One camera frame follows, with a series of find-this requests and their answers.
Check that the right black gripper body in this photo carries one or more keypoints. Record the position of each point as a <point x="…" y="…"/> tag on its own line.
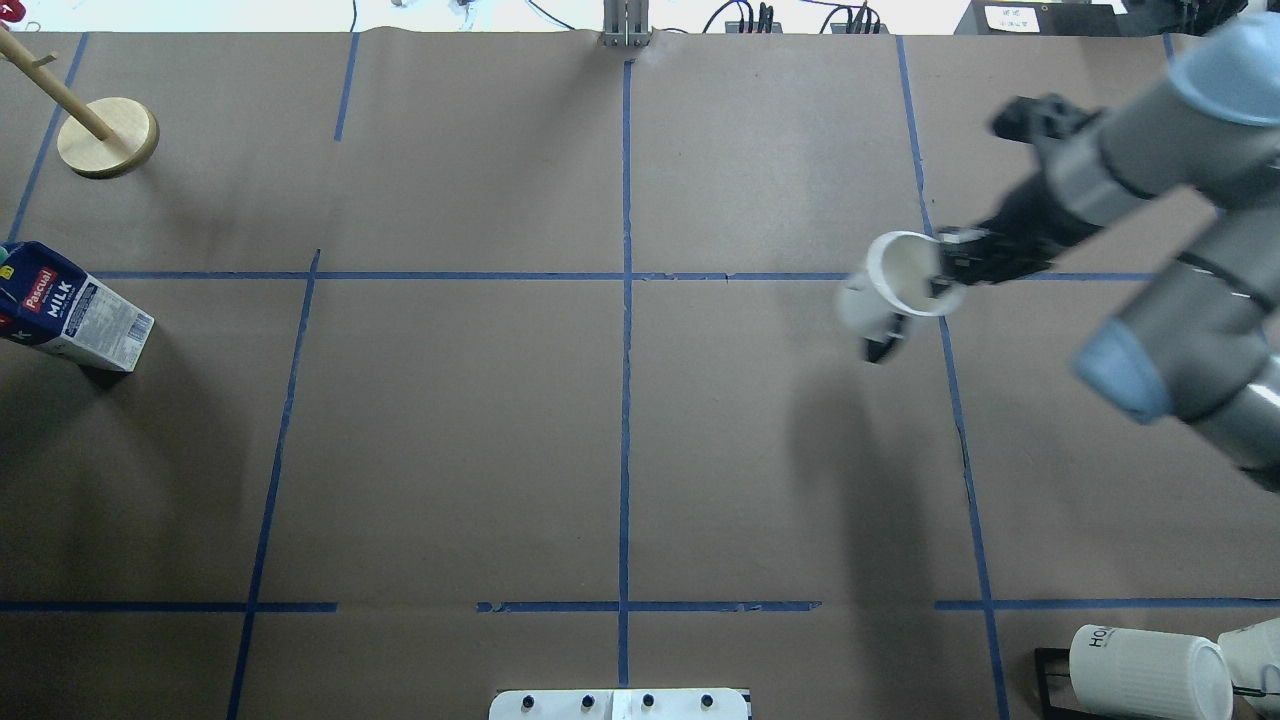
<point x="1033" y="226"/>

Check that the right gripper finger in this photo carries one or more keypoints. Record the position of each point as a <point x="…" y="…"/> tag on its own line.
<point x="963" y="254"/>

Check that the white smiley face mug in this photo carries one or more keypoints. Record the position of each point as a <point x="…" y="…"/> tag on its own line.
<point x="902" y="278"/>

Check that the blue white milk carton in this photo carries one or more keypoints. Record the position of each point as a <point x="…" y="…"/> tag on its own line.
<point x="50" y="304"/>

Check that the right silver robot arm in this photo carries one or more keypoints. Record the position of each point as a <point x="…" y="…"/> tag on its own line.
<point x="1191" y="344"/>

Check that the black power box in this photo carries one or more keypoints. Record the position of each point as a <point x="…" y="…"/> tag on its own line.
<point x="1040" y="18"/>

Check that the white ribbed HOME mug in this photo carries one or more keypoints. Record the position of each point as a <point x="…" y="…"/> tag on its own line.
<point x="1137" y="674"/>

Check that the wooden mug tree stand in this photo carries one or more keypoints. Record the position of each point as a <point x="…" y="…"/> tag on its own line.
<point x="102" y="139"/>

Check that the red mug on tree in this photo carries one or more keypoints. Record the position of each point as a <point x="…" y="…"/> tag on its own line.
<point x="12" y="11"/>

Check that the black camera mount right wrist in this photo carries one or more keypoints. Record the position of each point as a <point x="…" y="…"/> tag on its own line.
<point x="1040" y="121"/>

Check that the aluminium frame post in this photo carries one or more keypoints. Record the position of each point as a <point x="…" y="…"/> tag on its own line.
<point x="626" y="23"/>

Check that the white pedestal post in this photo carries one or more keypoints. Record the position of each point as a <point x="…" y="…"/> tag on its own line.
<point x="623" y="703"/>

